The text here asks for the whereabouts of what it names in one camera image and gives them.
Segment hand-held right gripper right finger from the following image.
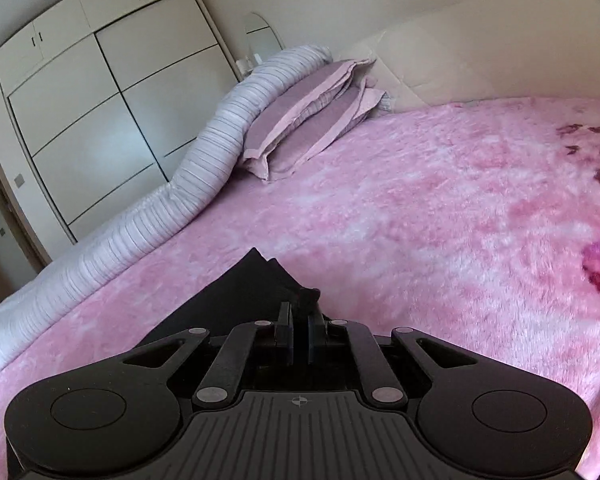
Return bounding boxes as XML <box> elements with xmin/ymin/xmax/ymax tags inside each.
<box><xmin>307</xmin><ymin>310</ymin><xmax>481</xmax><ymax>406</ymax></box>

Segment pink floral blanket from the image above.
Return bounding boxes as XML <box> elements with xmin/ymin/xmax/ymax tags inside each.
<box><xmin>0</xmin><ymin>95</ymin><xmax>600</xmax><ymax>480</ymax></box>

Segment round mirror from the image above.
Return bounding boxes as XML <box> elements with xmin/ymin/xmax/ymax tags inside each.
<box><xmin>243</xmin><ymin>11</ymin><xmax>287</xmax><ymax>68</ymax></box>

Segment black pants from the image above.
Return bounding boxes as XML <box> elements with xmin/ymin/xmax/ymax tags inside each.
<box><xmin>147</xmin><ymin>247</ymin><xmax>331</xmax><ymax>356</ymax></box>

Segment striped lilac quilt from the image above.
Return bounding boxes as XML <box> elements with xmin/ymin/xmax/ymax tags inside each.
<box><xmin>0</xmin><ymin>45</ymin><xmax>333</xmax><ymax>381</ymax></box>

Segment white wardrobe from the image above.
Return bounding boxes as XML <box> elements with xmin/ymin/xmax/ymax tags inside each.
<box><xmin>0</xmin><ymin>0</ymin><xmax>246</xmax><ymax>261</ymax></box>

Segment pink pillow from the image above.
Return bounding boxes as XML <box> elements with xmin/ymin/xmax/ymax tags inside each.
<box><xmin>240</xmin><ymin>58</ymin><xmax>378</xmax><ymax>177</ymax></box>
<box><xmin>265</xmin><ymin>87</ymin><xmax>393</xmax><ymax>182</ymax></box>

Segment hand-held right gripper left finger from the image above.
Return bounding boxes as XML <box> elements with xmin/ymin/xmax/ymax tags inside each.
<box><xmin>122</xmin><ymin>301</ymin><xmax>296</xmax><ymax>409</ymax></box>

